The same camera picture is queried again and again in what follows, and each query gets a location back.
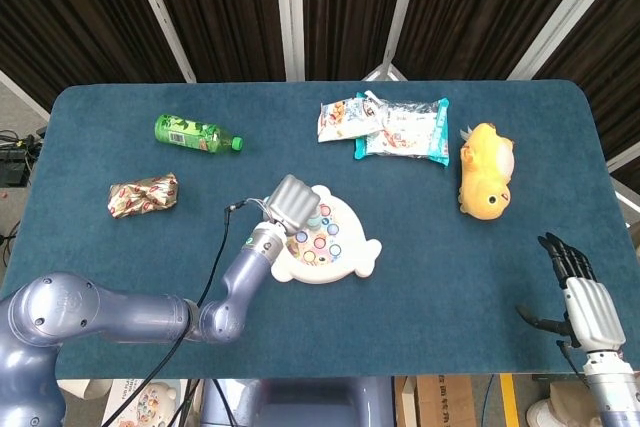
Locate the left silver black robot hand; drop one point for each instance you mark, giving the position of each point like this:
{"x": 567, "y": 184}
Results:
{"x": 292, "y": 202}

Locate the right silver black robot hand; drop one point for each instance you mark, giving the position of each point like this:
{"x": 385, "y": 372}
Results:
{"x": 595, "y": 317}

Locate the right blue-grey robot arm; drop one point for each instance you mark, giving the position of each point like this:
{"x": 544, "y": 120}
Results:
{"x": 617, "y": 392}

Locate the white seal toy board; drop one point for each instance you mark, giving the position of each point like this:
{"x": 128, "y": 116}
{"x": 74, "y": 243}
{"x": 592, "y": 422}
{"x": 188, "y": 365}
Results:
{"x": 352, "y": 247}

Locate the toy box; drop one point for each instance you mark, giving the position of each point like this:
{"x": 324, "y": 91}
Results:
{"x": 145, "y": 404}

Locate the white cartoon snack bag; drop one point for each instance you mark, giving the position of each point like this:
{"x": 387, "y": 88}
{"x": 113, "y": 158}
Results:
{"x": 336, "y": 123}

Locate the green plastic drink bottle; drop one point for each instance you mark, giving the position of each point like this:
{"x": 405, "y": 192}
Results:
{"x": 190, "y": 133}

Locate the teal-edged clear snack bag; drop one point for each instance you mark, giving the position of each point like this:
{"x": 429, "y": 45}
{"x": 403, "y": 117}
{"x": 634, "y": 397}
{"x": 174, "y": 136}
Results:
{"x": 417, "y": 134}

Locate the crumpled gold snack wrapper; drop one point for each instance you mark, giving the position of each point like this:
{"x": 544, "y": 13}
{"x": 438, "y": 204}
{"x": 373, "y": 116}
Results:
{"x": 142, "y": 195}

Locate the blue felt table cover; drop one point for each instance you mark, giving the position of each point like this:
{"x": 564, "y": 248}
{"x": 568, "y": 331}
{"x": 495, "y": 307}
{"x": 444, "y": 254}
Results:
{"x": 400, "y": 327}

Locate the brown cardboard box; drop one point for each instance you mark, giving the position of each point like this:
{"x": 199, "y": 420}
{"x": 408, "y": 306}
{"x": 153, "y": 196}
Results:
{"x": 445, "y": 404}

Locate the yellow plush duck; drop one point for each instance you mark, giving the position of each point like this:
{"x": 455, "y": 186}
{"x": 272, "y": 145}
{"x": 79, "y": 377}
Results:
{"x": 487, "y": 167}

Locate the blue-grey robot torso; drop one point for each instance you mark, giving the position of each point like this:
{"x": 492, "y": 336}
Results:
{"x": 310, "y": 404}

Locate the tan cardboard piece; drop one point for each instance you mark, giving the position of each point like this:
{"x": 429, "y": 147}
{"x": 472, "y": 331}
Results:
{"x": 87, "y": 388}

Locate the white frame post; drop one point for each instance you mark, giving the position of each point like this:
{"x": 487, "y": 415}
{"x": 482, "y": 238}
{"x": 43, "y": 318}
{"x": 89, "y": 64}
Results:
{"x": 400, "y": 12}
{"x": 565, "y": 17}
{"x": 291, "y": 12}
{"x": 160, "y": 17}

